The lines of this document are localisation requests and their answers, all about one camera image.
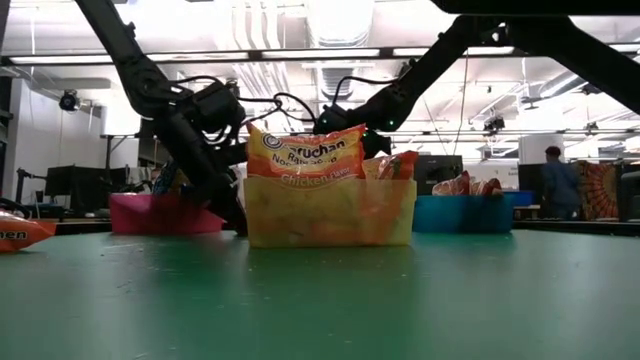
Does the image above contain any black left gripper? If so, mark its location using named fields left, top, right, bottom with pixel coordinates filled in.
left=167, top=112, right=250, bottom=237

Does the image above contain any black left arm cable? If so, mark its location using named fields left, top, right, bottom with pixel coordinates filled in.
left=232, top=92, right=317, bottom=126

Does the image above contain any green table mat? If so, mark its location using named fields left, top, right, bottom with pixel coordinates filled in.
left=0, top=228, right=640, bottom=360

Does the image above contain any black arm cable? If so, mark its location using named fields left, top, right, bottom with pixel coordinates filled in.
left=232, top=92, right=317, bottom=126
left=332, top=74, right=401, bottom=109

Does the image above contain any white pillar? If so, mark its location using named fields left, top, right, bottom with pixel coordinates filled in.
left=518, top=133, right=567, bottom=166

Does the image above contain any orange mandala tapestry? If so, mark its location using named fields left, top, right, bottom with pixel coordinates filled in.
left=577, top=159, right=622, bottom=221

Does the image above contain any black aluminium table frame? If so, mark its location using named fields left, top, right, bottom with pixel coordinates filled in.
left=52, top=218, right=640, bottom=237

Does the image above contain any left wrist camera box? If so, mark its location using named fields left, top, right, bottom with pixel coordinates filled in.
left=192, top=82, right=247, bottom=134

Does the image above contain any red plastic bin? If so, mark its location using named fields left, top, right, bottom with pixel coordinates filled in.
left=108, top=192, right=225, bottom=235

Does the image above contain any black ceiling spotlight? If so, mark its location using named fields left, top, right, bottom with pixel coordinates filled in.
left=58, top=89, right=81, bottom=112

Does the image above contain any orange Maruchan noodle pack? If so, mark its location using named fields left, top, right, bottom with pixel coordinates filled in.
left=245, top=122, right=367, bottom=191
left=362, top=149, right=420, bottom=182
left=0, top=209, right=58, bottom=254

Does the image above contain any red Maruchan noodle pack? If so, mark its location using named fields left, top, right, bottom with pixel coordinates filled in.
left=469, top=177, right=504, bottom=197
left=431, top=170, right=474, bottom=197

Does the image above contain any blue storage crate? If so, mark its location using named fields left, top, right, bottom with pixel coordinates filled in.
left=502, top=189, right=539, bottom=207

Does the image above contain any blue Maruchan noodle pack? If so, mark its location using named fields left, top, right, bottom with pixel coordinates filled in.
left=151, top=159, right=191, bottom=197

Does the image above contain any person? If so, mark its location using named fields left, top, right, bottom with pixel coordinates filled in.
left=539, top=145, right=581, bottom=221

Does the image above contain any black monitor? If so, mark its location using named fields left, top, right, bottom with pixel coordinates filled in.
left=413, top=154, right=465, bottom=197
left=44, top=165, right=104, bottom=211

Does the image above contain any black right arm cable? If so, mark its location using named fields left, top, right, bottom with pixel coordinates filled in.
left=332, top=74, right=401, bottom=109

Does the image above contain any silver ventilation duct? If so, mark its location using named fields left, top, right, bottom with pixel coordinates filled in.
left=304, top=0, right=376, bottom=101

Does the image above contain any ceiling light strip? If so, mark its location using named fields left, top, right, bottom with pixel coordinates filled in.
left=8, top=47, right=516, bottom=65

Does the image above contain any blue plastic bin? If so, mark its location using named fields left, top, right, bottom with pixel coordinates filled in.
left=412, top=193, right=515, bottom=235

